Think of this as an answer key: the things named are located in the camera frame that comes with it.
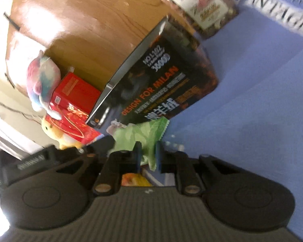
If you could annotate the red gift box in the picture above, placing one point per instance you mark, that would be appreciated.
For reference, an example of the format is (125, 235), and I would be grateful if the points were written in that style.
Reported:
(73, 93)

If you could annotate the yellow plush duck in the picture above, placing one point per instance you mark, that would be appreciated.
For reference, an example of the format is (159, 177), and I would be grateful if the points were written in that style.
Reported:
(50, 128)

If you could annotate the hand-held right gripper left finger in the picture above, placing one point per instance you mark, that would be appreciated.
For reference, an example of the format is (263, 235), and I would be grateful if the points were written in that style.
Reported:
(137, 157)

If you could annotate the orange snack packet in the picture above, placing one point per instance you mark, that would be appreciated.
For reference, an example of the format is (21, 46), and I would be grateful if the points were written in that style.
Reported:
(131, 180)

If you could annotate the black tin box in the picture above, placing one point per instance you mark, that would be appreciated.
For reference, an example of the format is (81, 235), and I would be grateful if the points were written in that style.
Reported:
(154, 80)

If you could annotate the green snack packet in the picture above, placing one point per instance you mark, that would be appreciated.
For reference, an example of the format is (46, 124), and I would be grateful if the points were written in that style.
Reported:
(141, 133)

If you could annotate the blue printed tablecloth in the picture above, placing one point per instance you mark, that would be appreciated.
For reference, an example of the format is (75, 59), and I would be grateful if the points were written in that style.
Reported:
(255, 105)

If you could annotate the pastel plush unicorn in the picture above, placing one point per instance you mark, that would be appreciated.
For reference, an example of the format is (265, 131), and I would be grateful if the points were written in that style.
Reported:
(43, 75)

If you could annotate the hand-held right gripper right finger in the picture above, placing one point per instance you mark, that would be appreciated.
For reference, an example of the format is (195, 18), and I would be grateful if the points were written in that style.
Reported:
(159, 157)

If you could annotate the wooden board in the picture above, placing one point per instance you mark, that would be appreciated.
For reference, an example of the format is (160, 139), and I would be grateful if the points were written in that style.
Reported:
(91, 17)

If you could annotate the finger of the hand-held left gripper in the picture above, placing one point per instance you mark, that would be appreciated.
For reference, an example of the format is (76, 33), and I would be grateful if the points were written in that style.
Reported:
(101, 145)

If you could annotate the black tape strip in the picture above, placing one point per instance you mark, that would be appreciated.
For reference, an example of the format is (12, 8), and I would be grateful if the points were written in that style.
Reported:
(12, 21)

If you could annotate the clear nut jar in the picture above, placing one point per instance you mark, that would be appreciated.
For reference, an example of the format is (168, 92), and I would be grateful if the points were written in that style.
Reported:
(199, 5)

